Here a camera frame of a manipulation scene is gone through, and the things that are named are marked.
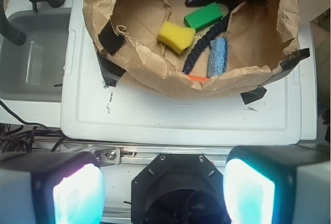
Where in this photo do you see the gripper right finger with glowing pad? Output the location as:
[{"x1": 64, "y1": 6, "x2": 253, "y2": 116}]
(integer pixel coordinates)
[{"x1": 223, "y1": 145, "x2": 330, "y2": 223}]

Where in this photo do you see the brown paper bag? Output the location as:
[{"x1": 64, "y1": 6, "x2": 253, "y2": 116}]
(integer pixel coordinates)
[{"x1": 83, "y1": 0, "x2": 300, "y2": 100}]

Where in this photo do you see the black cables bundle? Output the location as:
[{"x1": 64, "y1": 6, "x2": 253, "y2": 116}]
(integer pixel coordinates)
[{"x1": 0, "y1": 99, "x2": 68, "y2": 154}]

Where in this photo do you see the black tape piece lower left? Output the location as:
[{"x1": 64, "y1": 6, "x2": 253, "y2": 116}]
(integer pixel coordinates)
[{"x1": 97, "y1": 52, "x2": 126, "y2": 87}]

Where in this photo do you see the black tape piece lower right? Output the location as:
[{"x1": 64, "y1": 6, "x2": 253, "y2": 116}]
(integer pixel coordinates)
[{"x1": 240, "y1": 87, "x2": 267, "y2": 105}]

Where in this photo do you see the blue scrubbing sponge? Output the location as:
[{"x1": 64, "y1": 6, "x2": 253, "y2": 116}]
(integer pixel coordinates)
[{"x1": 208, "y1": 37, "x2": 228, "y2": 78}]

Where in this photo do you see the yellow sponge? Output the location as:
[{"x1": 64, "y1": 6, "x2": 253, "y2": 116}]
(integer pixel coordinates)
[{"x1": 156, "y1": 21, "x2": 195, "y2": 55}]

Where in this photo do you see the white plastic tray lid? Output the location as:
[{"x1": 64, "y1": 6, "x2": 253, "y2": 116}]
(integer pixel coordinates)
[{"x1": 61, "y1": 0, "x2": 302, "y2": 146}]

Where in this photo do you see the green rectangular block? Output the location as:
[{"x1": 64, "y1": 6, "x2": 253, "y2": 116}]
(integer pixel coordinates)
[{"x1": 184, "y1": 2, "x2": 223, "y2": 31}]

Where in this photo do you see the aluminium frame rail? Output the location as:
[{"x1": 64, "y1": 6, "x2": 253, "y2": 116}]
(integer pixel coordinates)
[{"x1": 58, "y1": 142, "x2": 232, "y2": 167}]

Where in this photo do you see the black octagonal camera mount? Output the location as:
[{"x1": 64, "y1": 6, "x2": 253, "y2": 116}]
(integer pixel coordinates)
[{"x1": 131, "y1": 153, "x2": 231, "y2": 223}]

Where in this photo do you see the black tape piece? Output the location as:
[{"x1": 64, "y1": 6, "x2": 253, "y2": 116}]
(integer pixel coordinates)
[
  {"x1": 97, "y1": 52, "x2": 126, "y2": 87},
  {"x1": 98, "y1": 21, "x2": 126, "y2": 55},
  {"x1": 263, "y1": 47, "x2": 310, "y2": 86},
  {"x1": 240, "y1": 87, "x2": 267, "y2": 105}
]

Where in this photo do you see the dark navy rope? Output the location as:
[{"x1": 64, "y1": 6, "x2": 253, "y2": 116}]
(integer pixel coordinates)
[{"x1": 182, "y1": 0, "x2": 240, "y2": 74}]

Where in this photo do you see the orange block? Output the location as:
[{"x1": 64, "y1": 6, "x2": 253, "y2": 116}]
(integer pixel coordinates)
[{"x1": 187, "y1": 74, "x2": 209, "y2": 83}]

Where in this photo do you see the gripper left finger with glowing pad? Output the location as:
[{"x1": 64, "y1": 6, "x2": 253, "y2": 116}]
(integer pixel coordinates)
[{"x1": 1, "y1": 152, "x2": 106, "y2": 223}]

